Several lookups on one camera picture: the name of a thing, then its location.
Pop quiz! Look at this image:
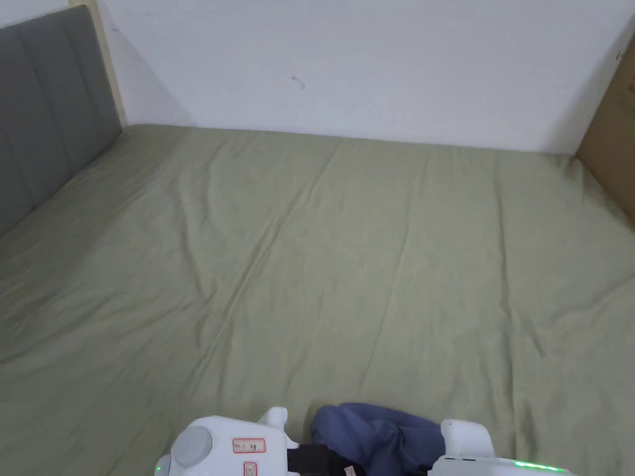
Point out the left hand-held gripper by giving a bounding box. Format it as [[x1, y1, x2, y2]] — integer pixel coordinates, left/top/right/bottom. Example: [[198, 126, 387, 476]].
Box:
[[154, 406, 368, 476]]

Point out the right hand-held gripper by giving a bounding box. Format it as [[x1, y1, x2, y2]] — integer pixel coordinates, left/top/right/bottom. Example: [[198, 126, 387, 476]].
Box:
[[429, 418, 579, 476]]

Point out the dark blue shirt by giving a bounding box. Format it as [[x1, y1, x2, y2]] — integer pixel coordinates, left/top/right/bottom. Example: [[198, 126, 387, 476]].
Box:
[[311, 402, 446, 476]]

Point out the bed with pale green sheet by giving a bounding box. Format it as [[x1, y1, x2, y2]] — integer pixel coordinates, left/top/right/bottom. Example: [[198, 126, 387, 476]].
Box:
[[0, 123, 635, 476]]

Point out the brown cardboard carton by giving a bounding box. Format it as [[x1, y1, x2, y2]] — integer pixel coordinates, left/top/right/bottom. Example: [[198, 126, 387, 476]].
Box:
[[575, 30, 635, 225]]

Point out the grey padded headboard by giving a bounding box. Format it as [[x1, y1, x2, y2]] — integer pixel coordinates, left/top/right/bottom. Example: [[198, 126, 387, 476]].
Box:
[[0, 4, 123, 237]]

